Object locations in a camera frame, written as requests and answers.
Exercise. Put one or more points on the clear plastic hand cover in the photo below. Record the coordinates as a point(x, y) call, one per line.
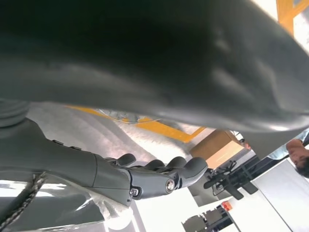
point(72, 211)

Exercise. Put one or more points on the person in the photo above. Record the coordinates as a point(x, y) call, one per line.
point(297, 150)

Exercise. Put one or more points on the yellow floor tape square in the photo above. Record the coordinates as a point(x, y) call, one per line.
point(163, 129)
point(287, 14)

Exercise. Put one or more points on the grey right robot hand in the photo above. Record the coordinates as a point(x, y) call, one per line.
point(60, 166)

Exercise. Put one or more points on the white table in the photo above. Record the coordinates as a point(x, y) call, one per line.
point(285, 198)

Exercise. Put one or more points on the brown cardboard box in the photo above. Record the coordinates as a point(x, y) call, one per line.
point(217, 149)

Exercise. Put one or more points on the grey black device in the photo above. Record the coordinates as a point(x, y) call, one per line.
point(205, 221)

